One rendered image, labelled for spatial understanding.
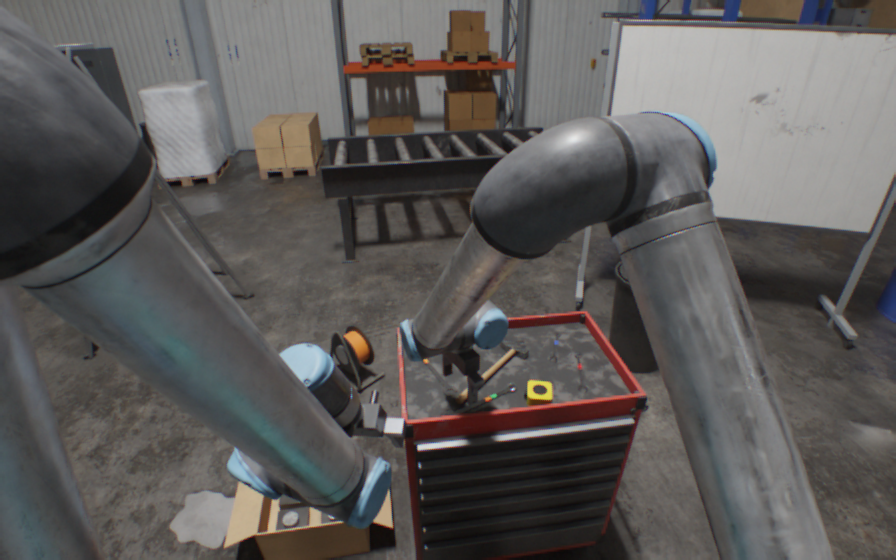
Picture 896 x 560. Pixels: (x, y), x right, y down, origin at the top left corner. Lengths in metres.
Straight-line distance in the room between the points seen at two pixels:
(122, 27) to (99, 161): 9.60
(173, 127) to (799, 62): 6.86
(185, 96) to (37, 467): 6.92
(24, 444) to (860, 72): 3.69
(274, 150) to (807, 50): 6.09
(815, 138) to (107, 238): 3.56
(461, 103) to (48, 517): 7.73
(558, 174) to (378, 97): 8.52
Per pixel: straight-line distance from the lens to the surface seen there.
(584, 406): 1.41
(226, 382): 0.37
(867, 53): 3.61
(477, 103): 7.99
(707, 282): 0.52
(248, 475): 0.70
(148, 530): 2.59
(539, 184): 0.47
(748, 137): 3.48
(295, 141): 7.05
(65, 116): 0.27
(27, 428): 0.46
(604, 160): 0.48
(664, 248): 0.52
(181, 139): 7.39
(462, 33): 7.88
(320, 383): 0.71
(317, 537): 2.07
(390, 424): 0.91
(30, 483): 0.48
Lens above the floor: 1.90
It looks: 29 degrees down
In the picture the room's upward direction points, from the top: 1 degrees counter-clockwise
